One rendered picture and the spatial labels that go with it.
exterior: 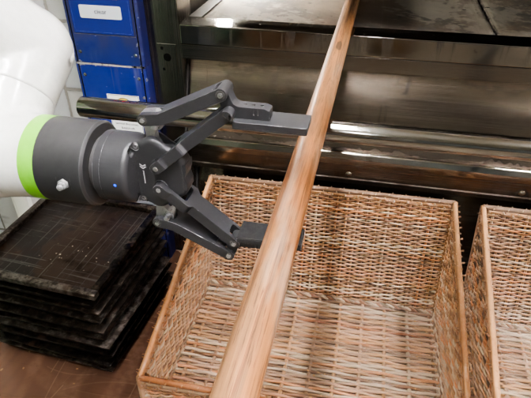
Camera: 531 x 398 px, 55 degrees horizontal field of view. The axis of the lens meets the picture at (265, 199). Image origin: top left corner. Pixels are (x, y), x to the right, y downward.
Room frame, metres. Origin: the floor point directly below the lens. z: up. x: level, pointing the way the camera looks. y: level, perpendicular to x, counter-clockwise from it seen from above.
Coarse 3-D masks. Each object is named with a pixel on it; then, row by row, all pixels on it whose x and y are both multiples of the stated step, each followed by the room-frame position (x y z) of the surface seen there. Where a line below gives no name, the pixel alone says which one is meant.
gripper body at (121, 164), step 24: (96, 144) 0.45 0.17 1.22; (120, 144) 0.45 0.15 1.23; (144, 144) 0.45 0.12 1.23; (168, 144) 0.46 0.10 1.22; (96, 168) 0.43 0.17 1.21; (120, 168) 0.43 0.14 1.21; (144, 168) 0.45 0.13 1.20; (168, 168) 0.44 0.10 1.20; (120, 192) 0.43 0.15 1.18; (144, 192) 0.45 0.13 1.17
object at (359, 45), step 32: (192, 32) 1.03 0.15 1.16; (224, 32) 1.01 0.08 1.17; (256, 32) 1.00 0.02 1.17; (288, 32) 0.99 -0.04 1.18; (320, 32) 0.98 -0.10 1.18; (352, 32) 0.98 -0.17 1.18; (384, 32) 0.98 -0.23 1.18; (416, 32) 0.98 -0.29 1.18; (448, 32) 0.98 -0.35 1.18; (480, 64) 0.91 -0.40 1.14; (512, 64) 0.90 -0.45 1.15
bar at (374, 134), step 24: (120, 120) 0.66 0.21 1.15; (192, 120) 0.63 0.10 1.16; (336, 120) 0.61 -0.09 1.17; (360, 144) 0.59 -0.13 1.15; (384, 144) 0.58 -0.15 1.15; (408, 144) 0.57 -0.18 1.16; (432, 144) 0.57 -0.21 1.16; (456, 144) 0.56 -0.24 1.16; (480, 144) 0.56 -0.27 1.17; (504, 144) 0.55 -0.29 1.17; (528, 144) 0.55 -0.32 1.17
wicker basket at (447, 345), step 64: (256, 192) 0.96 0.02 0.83; (320, 192) 0.93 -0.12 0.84; (192, 256) 0.82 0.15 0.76; (256, 256) 0.91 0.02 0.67; (320, 256) 0.90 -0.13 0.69; (384, 256) 0.87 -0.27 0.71; (448, 256) 0.81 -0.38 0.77; (192, 320) 0.77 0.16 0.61; (320, 320) 0.79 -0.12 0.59; (384, 320) 0.79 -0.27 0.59; (448, 320) 0.68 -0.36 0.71; (192, 384) 0.52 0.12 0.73; (320, 384) 0.62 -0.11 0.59; (384, 384) 0.62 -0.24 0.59; (448, 384) 0.58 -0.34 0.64
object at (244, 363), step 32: (352, 0) 1.10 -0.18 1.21; (320, 96) 0.61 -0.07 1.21; (320, 128) 0.53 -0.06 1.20; (288, 192) 0.39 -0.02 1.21; (288, 224) 0.35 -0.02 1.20; (288, 256) 0.31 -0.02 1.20; (256, 288) 0.27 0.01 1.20; (256, 320) 0.24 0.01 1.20; (224, 352) 0.22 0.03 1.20; (256, 352) 0.21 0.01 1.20; (224, 384) 0.19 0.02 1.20; (256, 384) 0.19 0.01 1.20
